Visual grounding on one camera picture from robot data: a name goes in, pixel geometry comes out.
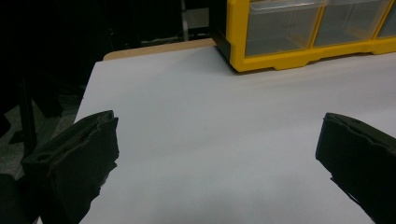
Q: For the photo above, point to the clear plastic drawer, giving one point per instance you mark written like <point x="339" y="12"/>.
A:
<point x="389" y="25"/>

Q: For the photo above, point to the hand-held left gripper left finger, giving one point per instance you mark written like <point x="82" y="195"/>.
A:
<point x="74" y="161"/>

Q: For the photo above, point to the yellow black drawer organizer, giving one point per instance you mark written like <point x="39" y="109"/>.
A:
<point x="237" y="37"/>

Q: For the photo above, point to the black metal stand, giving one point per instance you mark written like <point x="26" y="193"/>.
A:
<point x="28" y="118"/>

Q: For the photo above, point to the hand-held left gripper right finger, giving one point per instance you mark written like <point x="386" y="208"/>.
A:
<point x="361" y="155"/>

